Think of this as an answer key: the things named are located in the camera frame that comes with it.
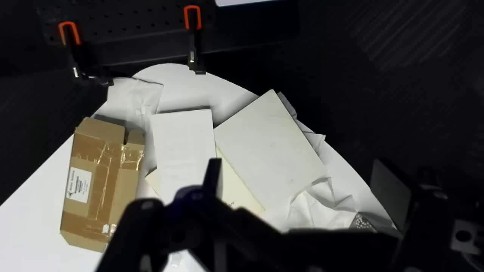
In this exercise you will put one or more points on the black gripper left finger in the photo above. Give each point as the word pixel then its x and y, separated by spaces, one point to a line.
pixel 167 232

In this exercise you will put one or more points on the white flat box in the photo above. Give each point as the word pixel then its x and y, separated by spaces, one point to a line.
pixel 263 146

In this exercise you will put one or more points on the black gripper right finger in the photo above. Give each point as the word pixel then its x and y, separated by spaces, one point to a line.
pixel 403 217

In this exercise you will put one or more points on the brown cardboard box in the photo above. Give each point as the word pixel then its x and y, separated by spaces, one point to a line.
pixel 101 176

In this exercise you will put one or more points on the white tissue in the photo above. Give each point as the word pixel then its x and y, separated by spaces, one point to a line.
pixel 319 201

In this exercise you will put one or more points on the black perforated mounting board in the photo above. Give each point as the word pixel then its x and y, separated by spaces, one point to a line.
pixel 131 31

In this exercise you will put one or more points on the crumpled white paper sheet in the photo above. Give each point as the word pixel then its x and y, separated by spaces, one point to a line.
pixel 134 99

